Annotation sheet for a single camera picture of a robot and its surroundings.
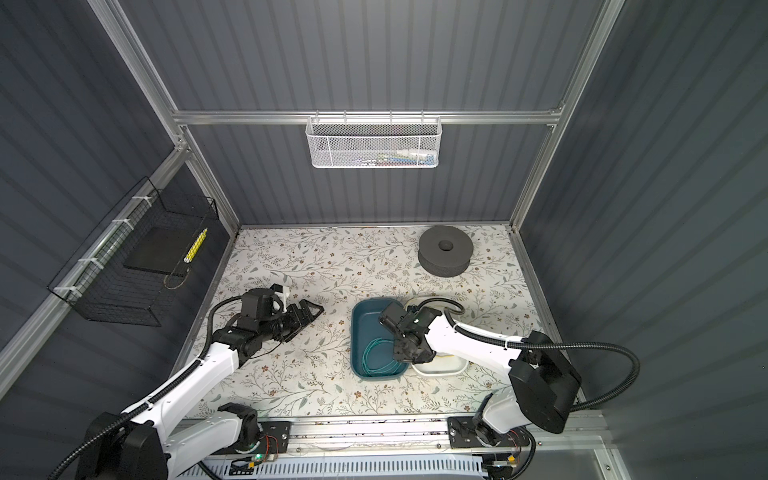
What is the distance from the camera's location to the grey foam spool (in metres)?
1.05

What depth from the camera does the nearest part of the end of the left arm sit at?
2.15 feet

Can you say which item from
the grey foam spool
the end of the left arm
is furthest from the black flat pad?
the grey foam spool

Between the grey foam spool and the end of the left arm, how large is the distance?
432 millimetres

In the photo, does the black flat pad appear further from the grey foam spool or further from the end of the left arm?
the grey foam spool
